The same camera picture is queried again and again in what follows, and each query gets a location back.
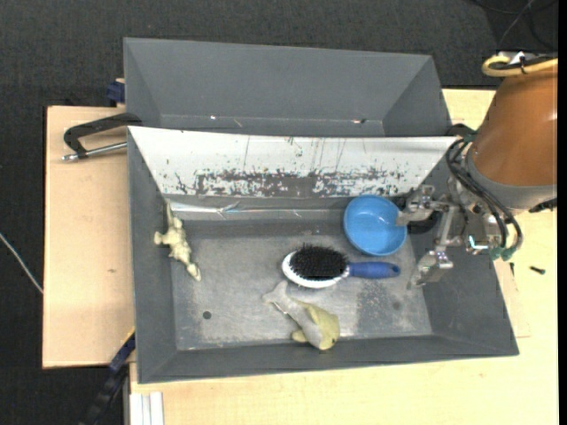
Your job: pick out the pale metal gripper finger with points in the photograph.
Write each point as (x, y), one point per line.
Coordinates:
(425, 204)
(432, 269)

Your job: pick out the blue bowl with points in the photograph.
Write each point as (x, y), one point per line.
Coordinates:
(374, 226)

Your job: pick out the small black screw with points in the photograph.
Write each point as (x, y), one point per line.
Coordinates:
(537, 270)

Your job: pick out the blue and white hairbrush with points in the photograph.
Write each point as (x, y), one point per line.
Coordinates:
(316, 266)

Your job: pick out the grey and yellow toy animal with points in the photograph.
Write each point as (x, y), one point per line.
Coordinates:
(316, 323)

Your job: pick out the grey metal bin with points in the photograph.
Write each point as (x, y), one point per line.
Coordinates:
(274, 82)

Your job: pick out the beige toy dinosaur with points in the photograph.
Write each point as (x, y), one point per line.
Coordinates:
(179, 244)

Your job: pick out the pale wood flat board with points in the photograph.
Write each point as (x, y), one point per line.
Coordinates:
(88, 237)

